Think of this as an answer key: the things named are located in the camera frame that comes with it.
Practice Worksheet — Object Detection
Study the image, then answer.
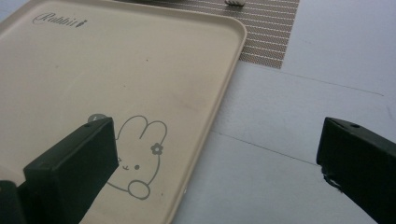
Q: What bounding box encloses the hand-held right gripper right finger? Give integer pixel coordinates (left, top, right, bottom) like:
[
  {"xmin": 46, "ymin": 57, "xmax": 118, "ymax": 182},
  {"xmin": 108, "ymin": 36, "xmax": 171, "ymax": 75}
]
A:
[{"xmin": 316, "ymin": 117, "xmax": 396, "ymax": 224}]

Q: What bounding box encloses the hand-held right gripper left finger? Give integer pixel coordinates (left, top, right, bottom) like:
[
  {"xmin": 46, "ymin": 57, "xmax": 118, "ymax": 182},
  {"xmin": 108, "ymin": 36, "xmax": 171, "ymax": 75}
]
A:
[{"xmin": 18, "ymin": 116, "xmax": 120, "ymax": 224}]

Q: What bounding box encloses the beige tray with rabbit print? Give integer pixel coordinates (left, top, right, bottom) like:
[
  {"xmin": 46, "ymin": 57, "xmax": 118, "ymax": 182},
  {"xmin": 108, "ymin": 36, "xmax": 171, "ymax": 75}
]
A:
[{"xmin": 0, "ymin": 0, "xmax": 248, "ymax": 224}]

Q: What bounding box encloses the brown striped woven placemat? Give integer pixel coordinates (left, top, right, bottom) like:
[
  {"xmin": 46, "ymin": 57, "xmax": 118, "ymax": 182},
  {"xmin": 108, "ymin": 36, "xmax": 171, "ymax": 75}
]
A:
[{"xmin": 118, "ymin": 0, "xmax": 301, "ymax": 70}]

